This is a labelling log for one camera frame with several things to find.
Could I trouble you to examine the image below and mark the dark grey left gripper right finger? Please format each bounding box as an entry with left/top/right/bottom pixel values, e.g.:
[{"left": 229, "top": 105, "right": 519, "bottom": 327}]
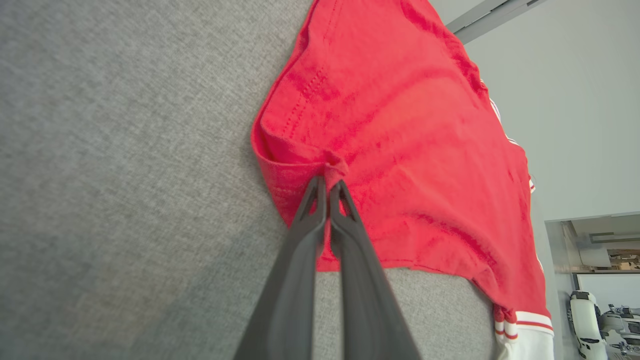
[{"left": 328, "top": 180, "right": 422, "bottom": 360}]

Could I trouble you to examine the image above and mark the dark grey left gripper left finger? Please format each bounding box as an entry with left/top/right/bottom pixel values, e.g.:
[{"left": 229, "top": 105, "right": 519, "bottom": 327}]
[{"left": 234, "top": 175, "right": 329, "bottom": 360}]

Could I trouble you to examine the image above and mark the red Bulls basketball jersey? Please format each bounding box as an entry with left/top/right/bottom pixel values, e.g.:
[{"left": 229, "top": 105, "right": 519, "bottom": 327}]
[{"left": 250, "top": 0, "right": 556, "bottom": 360}]

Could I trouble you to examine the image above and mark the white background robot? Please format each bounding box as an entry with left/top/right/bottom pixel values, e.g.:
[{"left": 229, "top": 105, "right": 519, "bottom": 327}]
[{"left": 567, "top": 290, "right": 610, "bottom": 360}]

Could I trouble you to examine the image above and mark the grey background machine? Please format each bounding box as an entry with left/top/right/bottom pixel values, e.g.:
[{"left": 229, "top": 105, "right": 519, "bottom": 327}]
[{"left": 600, "top": 304, "right": 640, "bottom": 357}]

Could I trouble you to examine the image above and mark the grey double partition post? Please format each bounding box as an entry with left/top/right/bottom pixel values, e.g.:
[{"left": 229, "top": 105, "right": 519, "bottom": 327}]
[{"left": 445, "top": 0, "right": 548, "bottom": 46}]

